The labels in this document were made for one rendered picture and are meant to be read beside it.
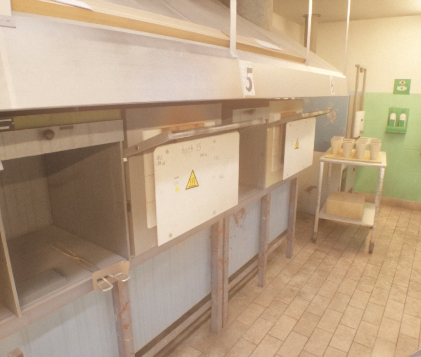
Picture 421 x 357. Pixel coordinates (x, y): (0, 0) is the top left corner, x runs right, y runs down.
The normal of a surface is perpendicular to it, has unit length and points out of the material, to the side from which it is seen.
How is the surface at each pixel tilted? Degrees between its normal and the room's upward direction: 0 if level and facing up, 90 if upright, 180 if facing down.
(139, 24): 123
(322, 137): 90
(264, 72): 80
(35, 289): 0
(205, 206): 90
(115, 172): 90
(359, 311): 0
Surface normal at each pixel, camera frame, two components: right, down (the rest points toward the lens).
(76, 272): 0.00, -0.97
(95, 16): 0.68, 0.66
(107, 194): -0.59, 0.22
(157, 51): 0.80, -0.02
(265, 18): 0.61, 0.21
